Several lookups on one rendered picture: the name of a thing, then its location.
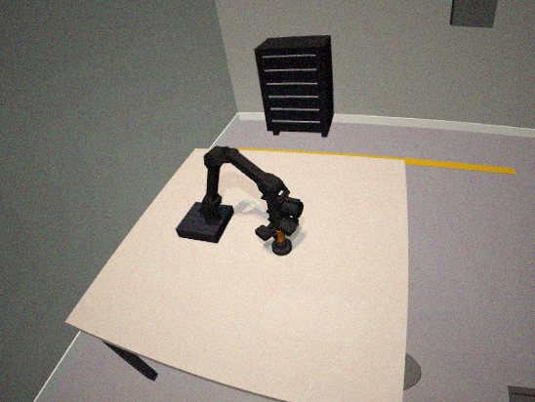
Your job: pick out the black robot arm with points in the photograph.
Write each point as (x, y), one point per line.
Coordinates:
(269, 184)

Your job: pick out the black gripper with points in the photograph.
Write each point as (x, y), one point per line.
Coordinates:
(266, 232)

